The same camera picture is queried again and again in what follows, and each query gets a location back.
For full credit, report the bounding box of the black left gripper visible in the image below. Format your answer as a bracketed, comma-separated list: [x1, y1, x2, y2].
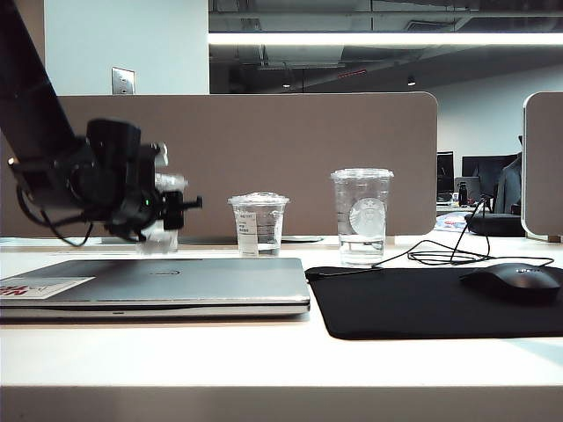
[87, 141, 204, 243]

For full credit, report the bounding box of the small clear plastic cup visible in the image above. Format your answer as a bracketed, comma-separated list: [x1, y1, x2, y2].
[135, 172, 189, 257]

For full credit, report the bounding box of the silver Dell laptop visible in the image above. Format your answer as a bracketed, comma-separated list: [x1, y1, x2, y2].
[0, 257, 311, 321]

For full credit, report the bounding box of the clear cup with white label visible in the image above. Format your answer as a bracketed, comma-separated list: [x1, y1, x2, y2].
[227, 192, 291, 258]

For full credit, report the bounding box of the white red laptop sticker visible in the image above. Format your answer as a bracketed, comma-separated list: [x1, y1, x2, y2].
[0, 275, 96, 301]

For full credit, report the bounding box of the tall clear Starbucks cup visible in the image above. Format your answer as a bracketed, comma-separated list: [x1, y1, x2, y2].
[330, 168, 395, 268]

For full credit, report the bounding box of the wide brown desk partition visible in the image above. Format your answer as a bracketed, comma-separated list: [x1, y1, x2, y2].
[0, 91, 440, 240]

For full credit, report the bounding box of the black mouse pad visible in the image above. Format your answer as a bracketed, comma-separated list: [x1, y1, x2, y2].
[304, 265, 563, 341]

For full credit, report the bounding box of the slim black monitor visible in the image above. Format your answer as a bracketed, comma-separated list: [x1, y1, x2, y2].
[436, 151, 456, 203]

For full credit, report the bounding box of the blue printed plastic bag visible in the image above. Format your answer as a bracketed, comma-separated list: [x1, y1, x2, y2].
[435, 212, 475, 232]

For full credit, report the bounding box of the large black monitor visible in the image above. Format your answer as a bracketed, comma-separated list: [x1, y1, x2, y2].
[461, 154, 519, 195]

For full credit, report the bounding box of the black zipper case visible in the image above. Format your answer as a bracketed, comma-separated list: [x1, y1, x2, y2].
[464, 212, 526, 238]

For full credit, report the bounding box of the grey jacket on chair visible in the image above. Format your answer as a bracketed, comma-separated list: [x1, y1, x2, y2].
[494, 153, 524, 216]

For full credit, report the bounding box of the black computer mouse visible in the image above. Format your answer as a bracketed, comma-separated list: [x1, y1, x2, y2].
[459, 262, 562, 305]

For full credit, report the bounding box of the narrow brown desk partition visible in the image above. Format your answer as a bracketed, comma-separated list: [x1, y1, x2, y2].
[521, 91, 563, 242]

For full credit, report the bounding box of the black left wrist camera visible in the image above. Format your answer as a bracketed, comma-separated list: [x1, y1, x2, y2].
[85, 119, 143, 176]

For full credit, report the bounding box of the silver partition base rail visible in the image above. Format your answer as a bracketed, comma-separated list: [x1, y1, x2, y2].
[99, 235, 325, 245]

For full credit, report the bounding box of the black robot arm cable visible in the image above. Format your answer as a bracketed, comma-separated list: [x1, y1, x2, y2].
[16, 183, 94, 248]

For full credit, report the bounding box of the metal wall plate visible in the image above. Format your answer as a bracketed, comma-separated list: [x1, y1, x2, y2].
[111, 66, 136, 96]

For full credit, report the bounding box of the black mouse cable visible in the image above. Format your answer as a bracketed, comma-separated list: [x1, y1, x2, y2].
[306, 200, 557, 279]

